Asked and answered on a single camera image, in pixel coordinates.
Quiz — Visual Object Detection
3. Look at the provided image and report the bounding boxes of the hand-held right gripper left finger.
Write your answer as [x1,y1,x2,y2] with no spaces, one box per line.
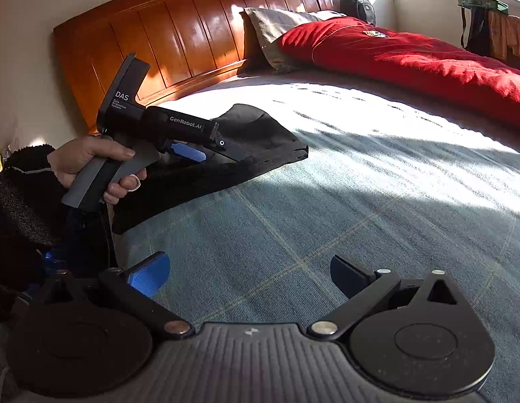
[33,251,193,340]

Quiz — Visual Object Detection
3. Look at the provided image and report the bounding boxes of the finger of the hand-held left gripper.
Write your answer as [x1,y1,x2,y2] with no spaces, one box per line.
[209,132,261,164]
[170,142,208,164]

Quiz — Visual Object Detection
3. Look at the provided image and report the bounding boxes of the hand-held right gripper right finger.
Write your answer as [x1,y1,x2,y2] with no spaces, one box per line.
[309,255,470,341]

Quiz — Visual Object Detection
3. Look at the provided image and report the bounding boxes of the black pants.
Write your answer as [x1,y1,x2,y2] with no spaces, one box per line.
[111,103,309,236]

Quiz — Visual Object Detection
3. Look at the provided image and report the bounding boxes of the person's left forearm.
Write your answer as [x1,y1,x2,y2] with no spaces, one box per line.
[0,143,69,315]

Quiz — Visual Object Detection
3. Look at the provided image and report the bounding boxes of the person's left hand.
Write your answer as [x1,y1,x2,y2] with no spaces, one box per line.
[47,135,148,205]

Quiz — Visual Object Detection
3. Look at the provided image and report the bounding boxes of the bed with green plaid sheet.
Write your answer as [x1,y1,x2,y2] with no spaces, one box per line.
[117,67,520,403]

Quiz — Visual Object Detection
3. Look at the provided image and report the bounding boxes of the wooden headboard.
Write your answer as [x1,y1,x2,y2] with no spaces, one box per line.
[53,0,334,135]

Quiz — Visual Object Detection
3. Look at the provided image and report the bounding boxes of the grey pillow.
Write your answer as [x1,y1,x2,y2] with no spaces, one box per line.
[241,7,348,74]

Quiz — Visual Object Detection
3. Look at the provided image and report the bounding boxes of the grey backpack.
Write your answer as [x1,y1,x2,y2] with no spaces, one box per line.
[339,0,377,26]

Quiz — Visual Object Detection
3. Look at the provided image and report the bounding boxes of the red quilt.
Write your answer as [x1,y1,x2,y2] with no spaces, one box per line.
[277,17,520,133]

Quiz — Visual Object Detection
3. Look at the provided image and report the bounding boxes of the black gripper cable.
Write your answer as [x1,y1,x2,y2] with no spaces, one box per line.
[98,201,118,269]

